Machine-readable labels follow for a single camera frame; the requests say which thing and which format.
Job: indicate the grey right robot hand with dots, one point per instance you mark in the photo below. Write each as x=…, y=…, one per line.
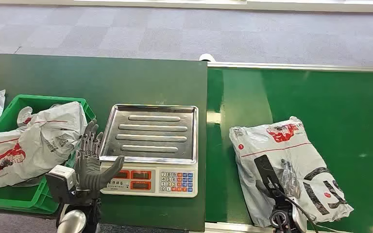
x=290, y=181

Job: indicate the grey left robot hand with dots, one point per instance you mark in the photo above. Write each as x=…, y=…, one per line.
x=88, y=173

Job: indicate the grey mailer bag black print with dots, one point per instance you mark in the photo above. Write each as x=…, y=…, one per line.
x=270, y=151

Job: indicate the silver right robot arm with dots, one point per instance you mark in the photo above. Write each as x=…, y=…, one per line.
x=283, y=217

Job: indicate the white conveyor roller end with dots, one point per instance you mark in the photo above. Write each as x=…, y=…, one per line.
x=207, y=57

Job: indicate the grey mailer bag red print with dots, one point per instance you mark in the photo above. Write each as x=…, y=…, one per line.
x=45, y=141

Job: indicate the white electronic price scale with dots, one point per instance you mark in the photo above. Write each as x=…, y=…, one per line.
x=151, y=183

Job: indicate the green plastic crate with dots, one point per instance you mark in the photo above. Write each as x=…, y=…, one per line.
x=16, y=197

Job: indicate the dark green table board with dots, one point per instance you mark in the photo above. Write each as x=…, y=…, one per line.
x=93, y=80

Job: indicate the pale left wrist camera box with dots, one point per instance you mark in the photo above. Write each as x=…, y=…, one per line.
x=62, y=180

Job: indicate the aluminium conveyor side rail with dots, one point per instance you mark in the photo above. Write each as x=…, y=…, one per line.
x=302, y=67

